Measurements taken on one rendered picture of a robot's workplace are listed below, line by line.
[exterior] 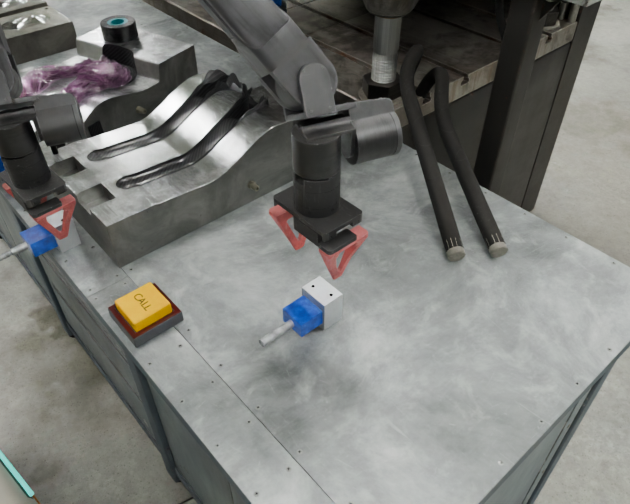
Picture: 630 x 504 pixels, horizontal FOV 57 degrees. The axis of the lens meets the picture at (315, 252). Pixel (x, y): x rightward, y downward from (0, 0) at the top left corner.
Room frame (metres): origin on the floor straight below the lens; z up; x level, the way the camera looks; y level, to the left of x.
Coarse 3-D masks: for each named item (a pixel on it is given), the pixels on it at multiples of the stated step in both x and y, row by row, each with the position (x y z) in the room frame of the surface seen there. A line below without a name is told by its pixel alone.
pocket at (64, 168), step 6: (72, 156) 0.87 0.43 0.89; (60, 162) 0.86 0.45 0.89; (66, 162) 0.86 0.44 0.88; (72, 162) 0.87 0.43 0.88; (78, 162) 0.86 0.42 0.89; (54, 168) 0.85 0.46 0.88; (60, 168) 0.86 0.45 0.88; (66, 168) 0.86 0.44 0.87; (72, 168) 0.87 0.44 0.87; (78, 168) 0.87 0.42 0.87; (84, 168) 0.84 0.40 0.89; (60, 174) 0.85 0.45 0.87; (66, 174) 0.86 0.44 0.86; (72, 174) 0.86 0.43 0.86
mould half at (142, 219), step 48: (240, 96) 1.01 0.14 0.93; (96, 144) 0.92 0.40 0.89; (192, 144) 0.91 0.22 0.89; (240, 144) 0.87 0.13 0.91; (288, 144) 0.92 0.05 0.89; (144, 192) 0.77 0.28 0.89; (192, 192) 0.78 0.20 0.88; (240, 192) 0.84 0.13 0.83; (96, 240) 0.74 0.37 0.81; (144, 240) 0.71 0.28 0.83
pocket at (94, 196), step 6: (96, 186) 0.79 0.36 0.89; (102, 186) 0.79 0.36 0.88; (84, 192) 0.77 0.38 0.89; (90, 192) 0.78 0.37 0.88; (96, 192) 0.78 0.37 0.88; (102, 192) 0.79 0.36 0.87; (108, 192) 0.77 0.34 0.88; (78, 198) 0.76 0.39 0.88; (84, 198) 0.77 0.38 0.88; (90, 198) 0.78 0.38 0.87; (96, 198) 0.78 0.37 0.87; (102, 198) 0.79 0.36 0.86; (108, 198) 0.78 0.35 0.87; (84, 204) 0.75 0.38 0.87; (90, 204) 0.77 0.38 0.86; (96, 204) 0.77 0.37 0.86
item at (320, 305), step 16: (304, 288) 0.58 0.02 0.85; (320, 288) 0.58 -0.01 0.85; (304, 304) 0.56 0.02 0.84; (320, 304) 0.56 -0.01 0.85; (336, 304) 0.56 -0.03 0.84; (288, 320) 0.54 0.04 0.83; (304, 320) 0.53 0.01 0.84; (320, 320) 0.55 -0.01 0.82; (336, 320) 0.57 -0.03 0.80; (272, 336) 0.51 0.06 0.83
